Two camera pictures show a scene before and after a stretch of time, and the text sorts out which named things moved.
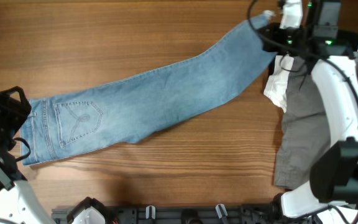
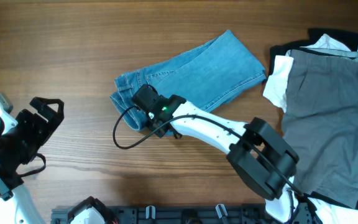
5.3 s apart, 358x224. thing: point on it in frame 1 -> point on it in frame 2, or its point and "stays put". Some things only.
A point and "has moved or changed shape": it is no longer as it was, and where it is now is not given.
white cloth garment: [276, 89] stays put
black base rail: [221, 214] stays put
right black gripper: [272, 30] -> [151, 120]
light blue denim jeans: [124, 111] has moved or changed shape
